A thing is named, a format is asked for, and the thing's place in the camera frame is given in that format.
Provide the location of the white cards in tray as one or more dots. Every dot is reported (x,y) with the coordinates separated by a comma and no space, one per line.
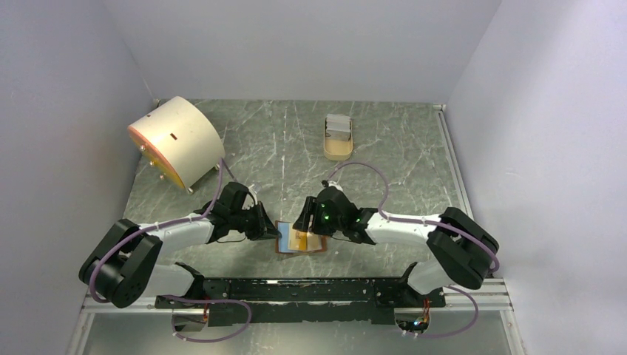
(338,127)

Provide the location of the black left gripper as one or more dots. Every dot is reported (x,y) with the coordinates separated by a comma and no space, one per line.
(265,228)

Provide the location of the beige cylindrical drum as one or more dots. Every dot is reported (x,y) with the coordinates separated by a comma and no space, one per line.
(179,140)

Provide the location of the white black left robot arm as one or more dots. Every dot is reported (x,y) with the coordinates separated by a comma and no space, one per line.
(128,263)

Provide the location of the gold credit card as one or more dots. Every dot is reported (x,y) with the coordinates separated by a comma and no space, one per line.
(315,242)
(297,240)

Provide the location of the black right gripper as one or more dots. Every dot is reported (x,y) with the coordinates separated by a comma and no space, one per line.
(302,222)

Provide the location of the beige card tray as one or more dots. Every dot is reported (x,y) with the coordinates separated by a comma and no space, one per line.
(338,150)

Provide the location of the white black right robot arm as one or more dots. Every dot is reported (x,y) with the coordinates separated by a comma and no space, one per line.
(463,253)

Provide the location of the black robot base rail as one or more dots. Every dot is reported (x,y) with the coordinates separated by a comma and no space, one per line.
(373,299)

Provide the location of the brown leather card holder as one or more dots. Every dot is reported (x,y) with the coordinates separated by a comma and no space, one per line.
(281,245)

